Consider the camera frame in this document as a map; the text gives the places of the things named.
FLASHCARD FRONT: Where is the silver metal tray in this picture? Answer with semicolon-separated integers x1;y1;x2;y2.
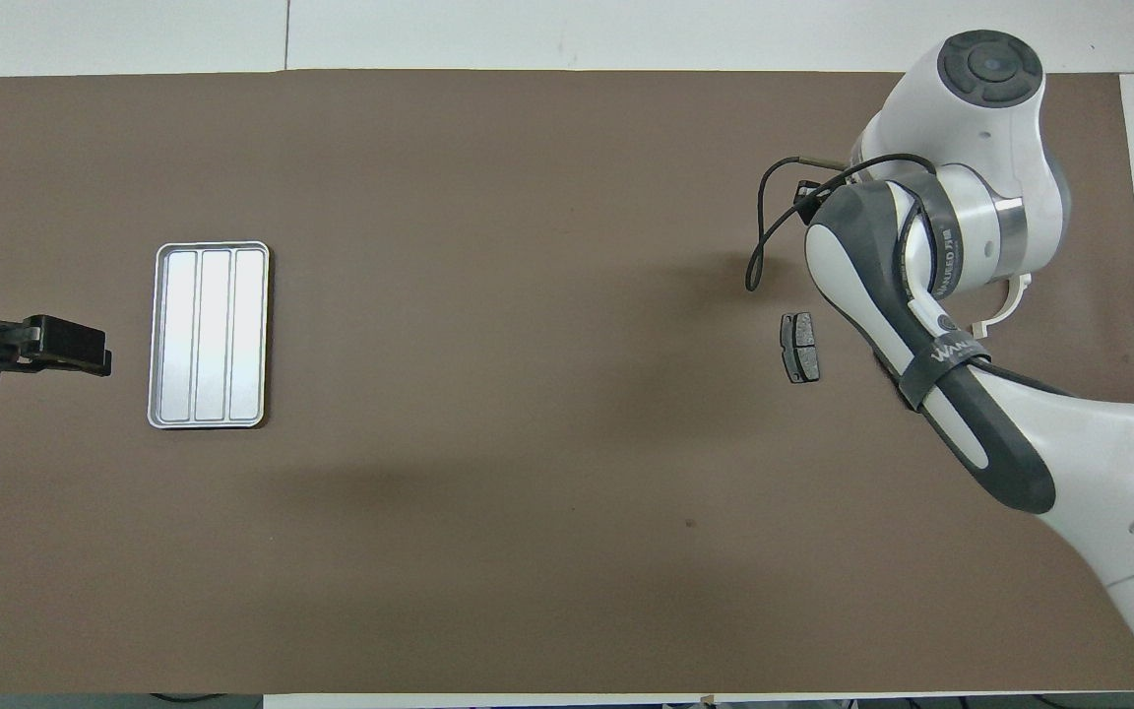
147;241;271;430

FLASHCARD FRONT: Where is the brown table mat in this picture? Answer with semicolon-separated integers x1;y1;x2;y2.
0;69;1134;695

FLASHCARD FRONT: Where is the rectangular dark brake pad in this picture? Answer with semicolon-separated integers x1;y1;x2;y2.
780;312;821;385

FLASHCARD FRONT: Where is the white curved plastic bracket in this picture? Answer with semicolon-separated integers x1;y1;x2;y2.
971;274;1033;332

